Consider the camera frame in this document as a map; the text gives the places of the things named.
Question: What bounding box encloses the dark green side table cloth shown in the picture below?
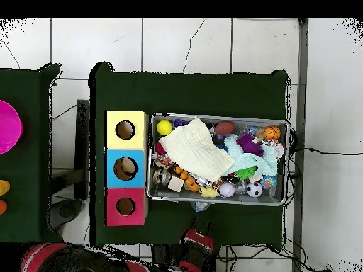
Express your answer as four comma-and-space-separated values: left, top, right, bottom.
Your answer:
0, 63, 65, 247

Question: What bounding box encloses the mint green cloth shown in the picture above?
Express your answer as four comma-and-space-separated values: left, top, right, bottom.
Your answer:
223, 133, 279, 177

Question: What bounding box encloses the white ball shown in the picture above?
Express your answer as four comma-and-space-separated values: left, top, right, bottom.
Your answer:
218, 181, 236, 198

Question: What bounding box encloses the brown toy football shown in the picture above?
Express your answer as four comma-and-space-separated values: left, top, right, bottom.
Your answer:
213, 120, 236, 137

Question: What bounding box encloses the magenta plate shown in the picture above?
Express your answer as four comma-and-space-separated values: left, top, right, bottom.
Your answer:
0, 99, 23, 155

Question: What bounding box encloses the small wooden block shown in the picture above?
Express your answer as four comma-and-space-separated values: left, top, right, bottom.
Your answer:
167, 176, 185, 193

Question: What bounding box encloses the green spiky ball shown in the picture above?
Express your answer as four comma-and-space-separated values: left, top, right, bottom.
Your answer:
235, 166, 257, 181

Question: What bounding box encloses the cream yellow cloth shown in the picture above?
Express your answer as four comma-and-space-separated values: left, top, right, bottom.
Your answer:
158, 116, 236, 183

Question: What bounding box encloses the purple spiky toy with eyes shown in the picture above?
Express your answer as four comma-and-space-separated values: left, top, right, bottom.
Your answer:
236, 132, 264, 157

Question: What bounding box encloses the black cable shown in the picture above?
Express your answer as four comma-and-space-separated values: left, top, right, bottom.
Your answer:
289, 147, 363, 157

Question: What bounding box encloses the yellow ball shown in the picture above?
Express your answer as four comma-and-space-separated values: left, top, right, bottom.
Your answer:
156, 119, 174, 137

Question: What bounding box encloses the orange toy basketball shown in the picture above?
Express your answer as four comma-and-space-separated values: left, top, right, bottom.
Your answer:
263, 125, 281, 141

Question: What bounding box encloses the clear plastic packet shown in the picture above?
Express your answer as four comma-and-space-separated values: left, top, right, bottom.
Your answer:
190, 201, 211, 214

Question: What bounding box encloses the clear mesh bin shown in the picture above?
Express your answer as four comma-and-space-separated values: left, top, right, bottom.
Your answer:
146, 113, 290, 207

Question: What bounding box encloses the small soccer ball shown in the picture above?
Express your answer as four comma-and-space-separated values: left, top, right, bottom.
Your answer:
246, 181, 264, 199

